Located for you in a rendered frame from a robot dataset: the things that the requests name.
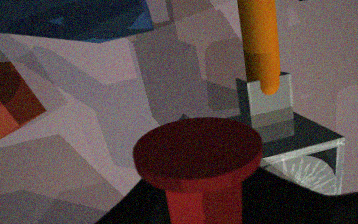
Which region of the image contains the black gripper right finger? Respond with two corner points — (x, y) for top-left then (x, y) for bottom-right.
(241, 167), (358, 224)

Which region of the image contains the reddish-brown box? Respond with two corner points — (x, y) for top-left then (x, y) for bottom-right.
(0, 62), (46, 139)

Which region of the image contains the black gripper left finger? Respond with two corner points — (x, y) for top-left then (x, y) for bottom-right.
(95, 179), (171, 224)

